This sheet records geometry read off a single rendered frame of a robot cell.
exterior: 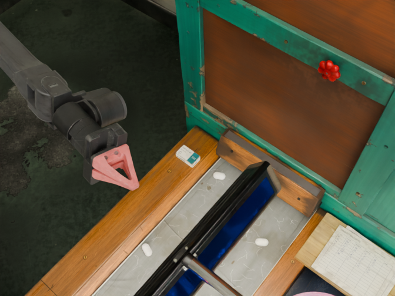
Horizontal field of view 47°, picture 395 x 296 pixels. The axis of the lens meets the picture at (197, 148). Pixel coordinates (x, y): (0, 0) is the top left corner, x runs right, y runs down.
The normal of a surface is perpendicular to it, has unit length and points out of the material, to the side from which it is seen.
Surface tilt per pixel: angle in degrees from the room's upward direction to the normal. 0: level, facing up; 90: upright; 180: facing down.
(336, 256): 0
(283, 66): 90
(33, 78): 20
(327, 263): 0
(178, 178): 0
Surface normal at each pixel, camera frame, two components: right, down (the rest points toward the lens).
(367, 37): -0.64, 0.66
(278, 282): -0.04, -0.53
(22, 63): 0.08, -0.76
